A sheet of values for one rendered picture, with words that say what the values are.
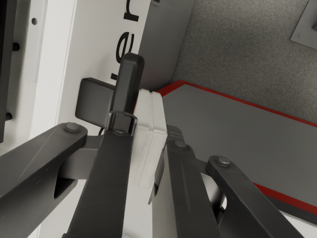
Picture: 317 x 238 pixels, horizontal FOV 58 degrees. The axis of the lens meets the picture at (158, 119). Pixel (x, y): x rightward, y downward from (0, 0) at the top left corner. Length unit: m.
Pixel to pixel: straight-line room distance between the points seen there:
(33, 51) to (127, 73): 0.14
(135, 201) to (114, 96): 0.23
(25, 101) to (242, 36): 0.86
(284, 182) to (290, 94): 0.65
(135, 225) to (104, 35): 0.27
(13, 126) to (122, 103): 0.18
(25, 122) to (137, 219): 0.19
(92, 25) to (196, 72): 0.92
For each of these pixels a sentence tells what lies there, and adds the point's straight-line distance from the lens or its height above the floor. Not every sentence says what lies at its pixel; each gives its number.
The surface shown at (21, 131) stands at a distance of 0.33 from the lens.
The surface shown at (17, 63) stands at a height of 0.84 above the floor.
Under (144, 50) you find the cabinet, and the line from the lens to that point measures 0.67.
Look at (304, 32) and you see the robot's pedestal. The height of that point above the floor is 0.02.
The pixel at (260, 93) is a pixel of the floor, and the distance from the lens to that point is 1.08.
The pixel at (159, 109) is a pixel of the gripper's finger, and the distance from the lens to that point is 0.15.
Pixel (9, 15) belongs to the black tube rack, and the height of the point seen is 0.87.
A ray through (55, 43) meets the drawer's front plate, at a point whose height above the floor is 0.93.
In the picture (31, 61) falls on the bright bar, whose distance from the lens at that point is 0.29.
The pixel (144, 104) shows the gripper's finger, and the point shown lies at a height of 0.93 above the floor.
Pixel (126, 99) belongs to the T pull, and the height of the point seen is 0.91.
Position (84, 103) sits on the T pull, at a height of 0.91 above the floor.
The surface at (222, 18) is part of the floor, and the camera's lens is 1.08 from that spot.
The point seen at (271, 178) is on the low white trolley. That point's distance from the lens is 0.46.
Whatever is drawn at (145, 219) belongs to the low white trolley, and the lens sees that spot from 0.39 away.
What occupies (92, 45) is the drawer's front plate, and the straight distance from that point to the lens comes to 0.19.
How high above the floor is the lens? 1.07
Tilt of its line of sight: 68 degrees down
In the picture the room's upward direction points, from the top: 129 degrees counter-clockwise
